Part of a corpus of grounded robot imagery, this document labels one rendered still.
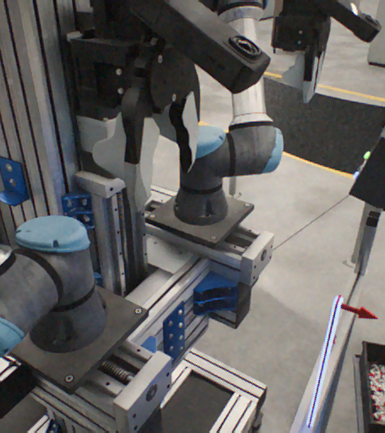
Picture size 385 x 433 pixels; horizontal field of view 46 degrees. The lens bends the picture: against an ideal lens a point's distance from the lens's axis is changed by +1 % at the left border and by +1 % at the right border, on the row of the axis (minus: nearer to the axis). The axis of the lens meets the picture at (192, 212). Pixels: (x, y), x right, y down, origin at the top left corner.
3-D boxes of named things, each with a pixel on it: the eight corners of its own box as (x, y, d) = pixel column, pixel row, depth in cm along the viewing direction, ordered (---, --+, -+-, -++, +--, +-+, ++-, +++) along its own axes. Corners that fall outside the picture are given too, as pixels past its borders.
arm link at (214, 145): (174, 171, 123) (173, 123, 116) (222, 167, 126) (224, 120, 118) (183, 192, 113) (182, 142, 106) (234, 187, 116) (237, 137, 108)
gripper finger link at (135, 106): (141, 160, 42) (156, 64, 40) (157, 164, 41) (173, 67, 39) (111, 161, 38) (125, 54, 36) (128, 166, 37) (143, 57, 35)
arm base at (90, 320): (13, 331, 87) (1, 293, 82) (70, 286, 98) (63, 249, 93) (69, 365, 80) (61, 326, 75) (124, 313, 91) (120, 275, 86)
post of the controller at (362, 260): (364, 276, 129) (379, 218, 118) (353, 272, 130) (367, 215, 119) (365, 270, 131) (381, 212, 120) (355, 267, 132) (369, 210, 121)
